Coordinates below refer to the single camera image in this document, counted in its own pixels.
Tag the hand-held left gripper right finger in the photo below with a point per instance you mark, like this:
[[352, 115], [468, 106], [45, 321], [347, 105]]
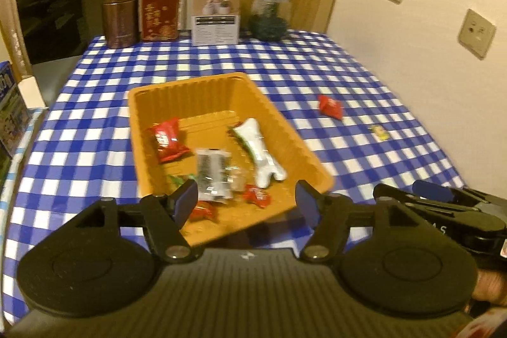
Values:
[[307, 203]]

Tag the small red candy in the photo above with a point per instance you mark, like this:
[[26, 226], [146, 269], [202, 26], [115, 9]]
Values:
[[204, 212], [256, 196]]

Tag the blue checkered tablecloth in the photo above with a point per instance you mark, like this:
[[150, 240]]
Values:
[[356, 171]]

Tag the dark red gift box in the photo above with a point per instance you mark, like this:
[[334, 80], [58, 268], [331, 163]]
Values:
[[159, 15]]

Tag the long green sausage packet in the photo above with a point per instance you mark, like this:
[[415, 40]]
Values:
[[257, 152]]

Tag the blue printed box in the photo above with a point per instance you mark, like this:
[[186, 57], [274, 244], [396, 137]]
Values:
[[10, 112]]

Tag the glass jar dark base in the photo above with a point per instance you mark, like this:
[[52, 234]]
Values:
[[270, 19]]

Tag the puffy red snack packet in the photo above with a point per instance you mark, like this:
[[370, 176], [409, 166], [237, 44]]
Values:
[[330, 106]]

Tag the white printed carton box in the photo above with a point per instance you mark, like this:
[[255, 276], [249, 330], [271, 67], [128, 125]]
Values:
[[216, 17]]

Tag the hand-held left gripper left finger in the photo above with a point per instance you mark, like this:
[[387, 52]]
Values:
[[186, 200]]

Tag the small white box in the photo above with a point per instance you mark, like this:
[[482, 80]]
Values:
[[31, 92]]

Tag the orange plastic tray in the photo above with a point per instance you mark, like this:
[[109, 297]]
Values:
[[237, 92]]

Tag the red patterned clothing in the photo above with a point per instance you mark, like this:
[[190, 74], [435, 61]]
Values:
[[485, 328]]

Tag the beige wall socket plate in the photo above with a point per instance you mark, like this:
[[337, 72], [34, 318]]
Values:
[[477, 33]]

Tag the small yellow snack packet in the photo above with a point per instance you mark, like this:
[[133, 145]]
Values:
[[379, 132]]

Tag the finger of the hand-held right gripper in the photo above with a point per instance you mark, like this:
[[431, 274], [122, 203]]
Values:
[[455, 217], [433, 191]]

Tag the brown metal canister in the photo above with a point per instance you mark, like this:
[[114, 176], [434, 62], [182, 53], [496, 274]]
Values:
[[121, 15]]

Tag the person's right hand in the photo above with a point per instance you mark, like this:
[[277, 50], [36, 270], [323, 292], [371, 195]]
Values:
[[493, 286]]

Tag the clear black snack packet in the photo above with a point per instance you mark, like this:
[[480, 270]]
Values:
[[212, 171]]

